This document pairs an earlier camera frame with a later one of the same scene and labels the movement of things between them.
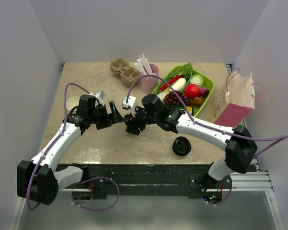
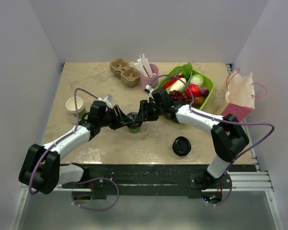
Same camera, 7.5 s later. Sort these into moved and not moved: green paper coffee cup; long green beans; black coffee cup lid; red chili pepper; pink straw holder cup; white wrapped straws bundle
Moved: green paper coffee cup; black coffee cup lid
Not moved: white wrapped straws bundle; pink straw holder cup; red chili pepper; long green beans
